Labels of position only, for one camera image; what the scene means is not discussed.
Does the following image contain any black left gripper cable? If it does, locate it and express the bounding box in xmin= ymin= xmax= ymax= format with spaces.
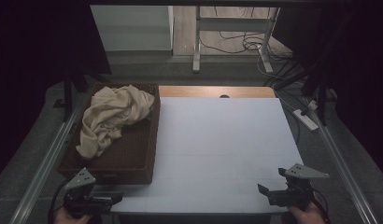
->
xmin=48 ymin=178 xmax=71 ymax=224

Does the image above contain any brown wicker basket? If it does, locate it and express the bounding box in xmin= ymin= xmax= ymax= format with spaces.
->
xmin=56 ymin=81 xmax=162 ymax=186

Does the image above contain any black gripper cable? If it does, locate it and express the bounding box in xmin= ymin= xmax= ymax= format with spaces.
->
xmin=310 ymin=188 xmax=332 ymax=224
xmin=48 ymin=178 xmax=71 ymax=224

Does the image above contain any beige cloth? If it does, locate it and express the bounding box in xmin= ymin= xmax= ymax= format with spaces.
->
xmin=75 ymin=84 xmax=156 ymax=161

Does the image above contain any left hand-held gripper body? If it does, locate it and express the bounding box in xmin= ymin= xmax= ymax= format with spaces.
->
xmin=62 ymin=167 xmax=102 ymax=219

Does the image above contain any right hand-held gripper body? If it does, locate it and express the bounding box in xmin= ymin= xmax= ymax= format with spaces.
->
xmin=277 ymin=162 xmax=331 ymax=211

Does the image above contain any metal rail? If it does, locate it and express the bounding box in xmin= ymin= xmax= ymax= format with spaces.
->
xmin=7 ymin=92 xmax=90 ymax=224
xmin=305 ymin=99 xmax=379 ymax=224

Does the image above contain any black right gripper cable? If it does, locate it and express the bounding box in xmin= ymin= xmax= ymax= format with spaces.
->
xmin=310 ymin=188 xmax=332 ymax=224

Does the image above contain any person's right hand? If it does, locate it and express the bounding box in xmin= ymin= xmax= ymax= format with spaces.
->
xmin=288 ymin=201 xmax=327 ymax=224

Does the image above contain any white cabinet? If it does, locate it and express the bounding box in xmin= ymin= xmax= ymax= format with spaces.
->
xmin=90 ymin=5 xmax=175 ymax=52

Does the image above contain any white metal desk frame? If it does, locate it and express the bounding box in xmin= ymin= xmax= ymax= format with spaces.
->
xmin=191 ymin=6 xmax=281 ymax=75

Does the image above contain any person's left hand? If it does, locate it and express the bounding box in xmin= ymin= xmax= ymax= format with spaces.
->
xmin=53 ymin=206 xmax=93 ymax=224

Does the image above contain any black stand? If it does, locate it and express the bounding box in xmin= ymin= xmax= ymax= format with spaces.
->
xmin=300 ymin=59 xmax=338 ymax=127
xmin=52 ymin=59 xmax=112 ymax=123

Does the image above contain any white table mat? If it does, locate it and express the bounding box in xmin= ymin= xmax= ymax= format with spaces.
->
xmin=110 ymin=96 xmax=305 ymax=215

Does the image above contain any bundle of floor cables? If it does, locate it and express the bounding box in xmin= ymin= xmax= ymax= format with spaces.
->
xmin=199 ymin=7 xmax=305 ymax=88

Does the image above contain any white power strip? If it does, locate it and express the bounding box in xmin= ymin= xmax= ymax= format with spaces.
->
xmin=292 ymin=108 xmax=319 ymax=132

